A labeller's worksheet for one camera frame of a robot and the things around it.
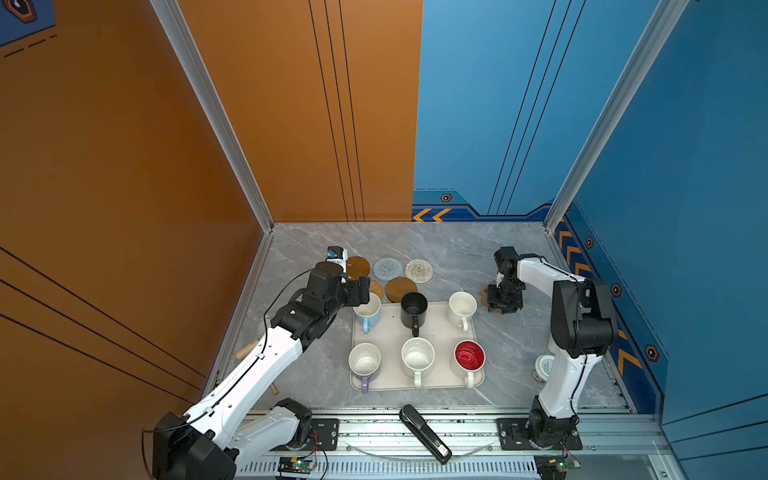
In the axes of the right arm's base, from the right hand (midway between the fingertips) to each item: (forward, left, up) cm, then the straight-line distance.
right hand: (493, 309), depth 97 cm
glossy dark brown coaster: (+17, +46, +1) cm, 49 cm away
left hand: (-3, +42, +23) cm, 48 cm away
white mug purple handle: (-18, +41, +4) cm, 45 cm away
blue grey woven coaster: (+15, +35, +2) cm, 38 cm away
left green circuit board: (-42, +56, 0) cm, 70 cm away
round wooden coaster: (+8, +31, +1) cm, 32 cm away
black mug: (-3, +26, +5) cm, 27 cm away
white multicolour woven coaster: (+14, +24, +2) cm, 28 cm away
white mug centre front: (-17, +26, +2) cm, 31 cm away
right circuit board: (-42, -6, -1) cm, 42 cm away
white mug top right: (-2, +12, +6) cm, 13 cm away
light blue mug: (-7, +40, +10) cm, 42 cm away
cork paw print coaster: (+5, +2, +2) cm, 6 cm away
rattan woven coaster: (+8, +39, +1) cm, 40 cm away
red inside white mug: (-17, +11, +3) cm, 20 cm away
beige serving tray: (-8, +34, 0) cm, 35 cm away
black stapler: (-36, +25, +4) cm, 44 cm away
